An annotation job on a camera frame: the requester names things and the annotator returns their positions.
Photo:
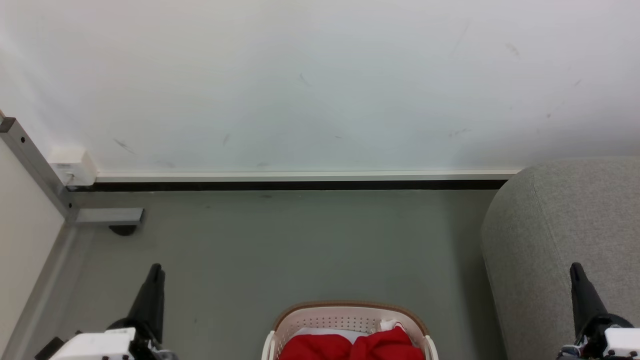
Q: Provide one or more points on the white plastic laundry basket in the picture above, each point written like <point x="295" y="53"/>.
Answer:
<point x="325" y="317"/>

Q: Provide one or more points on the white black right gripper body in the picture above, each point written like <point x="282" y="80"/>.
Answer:
<point x="612" y="342"/>

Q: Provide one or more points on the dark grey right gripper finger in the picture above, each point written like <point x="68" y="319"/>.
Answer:
<point x="584" y="300"/>

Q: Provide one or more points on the white wall trim strip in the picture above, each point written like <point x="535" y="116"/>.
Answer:
<point x="300" y="176"/>

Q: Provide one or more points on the grey fabric sofa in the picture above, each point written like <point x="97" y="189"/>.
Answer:
<point x="540" y="225"/>

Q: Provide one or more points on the black round frame foot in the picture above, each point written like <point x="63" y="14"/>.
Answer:
<point x="123" y="230"/>

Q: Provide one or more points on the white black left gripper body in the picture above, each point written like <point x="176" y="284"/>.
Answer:
<point x="95" y="346"/>

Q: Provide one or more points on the white cloth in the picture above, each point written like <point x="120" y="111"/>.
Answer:
<point x="327" y="332"/>

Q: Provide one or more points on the grey metal frame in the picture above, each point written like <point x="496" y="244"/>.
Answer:
<point x="35" y="160"/>

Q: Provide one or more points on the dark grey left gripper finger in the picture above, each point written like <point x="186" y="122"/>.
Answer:
<point x="151" y="300"/>

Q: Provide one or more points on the beige partition panel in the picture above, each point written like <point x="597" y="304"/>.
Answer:
<point x="22" y="230"/>

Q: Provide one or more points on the white wall box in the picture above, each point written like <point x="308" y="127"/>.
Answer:
<point x="74" y="165"/>

